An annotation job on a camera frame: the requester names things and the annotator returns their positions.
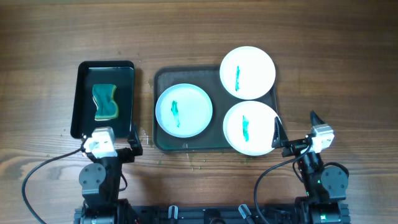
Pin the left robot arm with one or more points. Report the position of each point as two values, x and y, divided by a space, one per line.
100 180

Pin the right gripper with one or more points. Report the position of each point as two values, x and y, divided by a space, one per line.
298 147

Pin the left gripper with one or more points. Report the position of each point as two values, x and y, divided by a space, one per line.
122 152

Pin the green and yellow sponge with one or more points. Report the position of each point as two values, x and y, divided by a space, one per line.
103 97

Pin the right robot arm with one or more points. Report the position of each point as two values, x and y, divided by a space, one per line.
325 183

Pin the black rectangular sponge tray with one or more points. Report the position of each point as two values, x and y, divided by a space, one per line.
119 73

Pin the dark grey serving tray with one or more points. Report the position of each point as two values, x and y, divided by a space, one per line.
206 77

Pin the white plate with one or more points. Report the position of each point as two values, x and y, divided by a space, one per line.
247 73
249 128
183 110

